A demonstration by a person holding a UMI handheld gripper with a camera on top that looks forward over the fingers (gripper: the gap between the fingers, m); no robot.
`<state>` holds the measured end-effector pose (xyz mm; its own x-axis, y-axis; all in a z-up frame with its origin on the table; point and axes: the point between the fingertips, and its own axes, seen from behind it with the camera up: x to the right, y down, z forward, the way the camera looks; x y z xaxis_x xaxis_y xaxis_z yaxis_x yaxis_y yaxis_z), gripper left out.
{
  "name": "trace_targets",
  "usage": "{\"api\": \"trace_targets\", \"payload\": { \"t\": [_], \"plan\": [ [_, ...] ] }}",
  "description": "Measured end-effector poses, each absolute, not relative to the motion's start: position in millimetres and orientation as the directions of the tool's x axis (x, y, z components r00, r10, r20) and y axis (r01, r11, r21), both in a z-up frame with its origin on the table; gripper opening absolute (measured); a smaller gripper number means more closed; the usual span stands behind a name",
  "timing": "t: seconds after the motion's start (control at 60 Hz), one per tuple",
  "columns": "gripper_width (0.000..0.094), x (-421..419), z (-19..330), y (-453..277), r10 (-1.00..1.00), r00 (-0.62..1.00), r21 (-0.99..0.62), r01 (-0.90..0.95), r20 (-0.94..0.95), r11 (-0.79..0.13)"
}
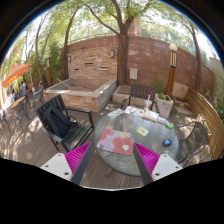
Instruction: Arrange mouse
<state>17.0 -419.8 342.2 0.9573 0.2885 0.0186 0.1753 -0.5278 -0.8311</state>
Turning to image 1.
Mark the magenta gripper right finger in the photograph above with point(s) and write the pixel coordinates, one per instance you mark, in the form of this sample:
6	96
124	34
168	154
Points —
153	166

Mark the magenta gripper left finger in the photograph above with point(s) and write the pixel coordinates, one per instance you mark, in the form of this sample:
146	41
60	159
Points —
70	166

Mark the blue computer mouse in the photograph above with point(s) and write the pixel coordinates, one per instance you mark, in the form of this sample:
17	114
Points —
167	142

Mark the floral pink mouse pad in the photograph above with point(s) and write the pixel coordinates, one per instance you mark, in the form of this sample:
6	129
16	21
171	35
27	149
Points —
116	142

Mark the round glass patio table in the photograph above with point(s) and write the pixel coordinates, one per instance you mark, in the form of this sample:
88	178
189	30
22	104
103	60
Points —
130	123

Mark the yellow sticky note card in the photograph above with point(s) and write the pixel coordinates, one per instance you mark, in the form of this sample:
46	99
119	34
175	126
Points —
142	131

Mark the black slatted patio chair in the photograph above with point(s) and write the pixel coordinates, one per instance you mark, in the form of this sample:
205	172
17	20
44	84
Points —
77	135

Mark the green marker pen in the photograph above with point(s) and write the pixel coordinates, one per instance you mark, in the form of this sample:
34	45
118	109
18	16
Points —
168	125

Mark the black backpack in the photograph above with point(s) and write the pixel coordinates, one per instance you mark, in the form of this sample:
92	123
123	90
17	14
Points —
57	122

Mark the metal mesh chair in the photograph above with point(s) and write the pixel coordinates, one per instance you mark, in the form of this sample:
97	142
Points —
194	143

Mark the white square planter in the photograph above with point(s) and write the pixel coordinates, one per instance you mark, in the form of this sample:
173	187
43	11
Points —
165	104

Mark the white patterned card sheet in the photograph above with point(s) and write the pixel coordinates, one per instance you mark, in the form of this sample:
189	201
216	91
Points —
115	113

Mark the plastic drink cup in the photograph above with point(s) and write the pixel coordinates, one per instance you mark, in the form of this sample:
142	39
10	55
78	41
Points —
147	105

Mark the stone raised planter box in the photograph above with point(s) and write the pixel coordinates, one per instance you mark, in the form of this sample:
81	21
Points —
92	94

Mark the dark wooden chair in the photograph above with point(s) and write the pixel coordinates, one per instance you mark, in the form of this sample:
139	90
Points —
142	92

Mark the black metal chair left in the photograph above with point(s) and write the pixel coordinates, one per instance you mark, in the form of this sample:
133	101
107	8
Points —
19	109

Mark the curved wooden bench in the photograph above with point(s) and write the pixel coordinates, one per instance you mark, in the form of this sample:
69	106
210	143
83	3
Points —
199	105

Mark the orange patio umbrella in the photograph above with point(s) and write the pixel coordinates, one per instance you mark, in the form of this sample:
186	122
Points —
16	71

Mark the large tree trunk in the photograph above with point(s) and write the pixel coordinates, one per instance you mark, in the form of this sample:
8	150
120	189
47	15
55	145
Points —
122	52

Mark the wooden lamp post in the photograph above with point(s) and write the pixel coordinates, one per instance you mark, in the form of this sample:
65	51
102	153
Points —
173	63

